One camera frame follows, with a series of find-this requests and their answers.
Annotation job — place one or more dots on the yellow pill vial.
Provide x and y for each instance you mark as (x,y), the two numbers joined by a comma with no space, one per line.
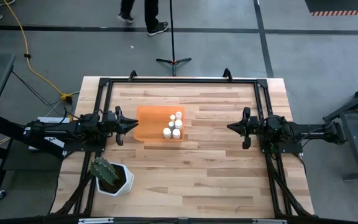
(172,117)

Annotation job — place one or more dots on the black metal side table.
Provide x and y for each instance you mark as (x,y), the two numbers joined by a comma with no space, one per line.
(357,146)

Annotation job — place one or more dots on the black arch bracket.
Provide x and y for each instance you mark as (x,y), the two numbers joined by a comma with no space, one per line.
(227,74)
(133,74)

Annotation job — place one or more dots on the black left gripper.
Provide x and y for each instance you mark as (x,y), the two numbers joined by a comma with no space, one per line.
(112,123)

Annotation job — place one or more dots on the white paper sheet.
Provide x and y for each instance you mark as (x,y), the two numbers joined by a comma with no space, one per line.
(51,119)

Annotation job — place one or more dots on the orange translucent plastic basket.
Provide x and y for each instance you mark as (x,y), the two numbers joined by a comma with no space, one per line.
(151,123)

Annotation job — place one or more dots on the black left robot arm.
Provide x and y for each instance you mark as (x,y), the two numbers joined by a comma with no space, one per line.
(57,130)

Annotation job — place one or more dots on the black hazard-striped floor mat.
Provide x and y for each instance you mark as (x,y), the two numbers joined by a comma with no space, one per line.
(337,4)

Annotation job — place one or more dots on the translucent white pill bottle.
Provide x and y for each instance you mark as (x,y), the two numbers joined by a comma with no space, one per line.
(178,115)

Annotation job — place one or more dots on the black aluminium table frame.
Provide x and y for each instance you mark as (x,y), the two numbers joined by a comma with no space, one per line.
(182,81)

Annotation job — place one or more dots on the white faceted plant pot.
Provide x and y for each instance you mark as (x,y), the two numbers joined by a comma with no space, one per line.
(126,183)

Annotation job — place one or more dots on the green cactus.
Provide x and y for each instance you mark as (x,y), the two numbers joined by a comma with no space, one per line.
(104,171)

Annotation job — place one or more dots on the blue pill vial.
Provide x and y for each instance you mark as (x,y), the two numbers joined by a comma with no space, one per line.
(171,125)

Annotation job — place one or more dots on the black tripod stand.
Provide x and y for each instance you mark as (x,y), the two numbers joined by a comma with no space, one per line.
(173,61)

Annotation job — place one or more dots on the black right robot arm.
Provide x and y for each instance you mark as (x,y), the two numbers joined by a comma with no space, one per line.
(309,133)

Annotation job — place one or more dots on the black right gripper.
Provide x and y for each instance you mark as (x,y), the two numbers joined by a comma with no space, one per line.
(253,126)

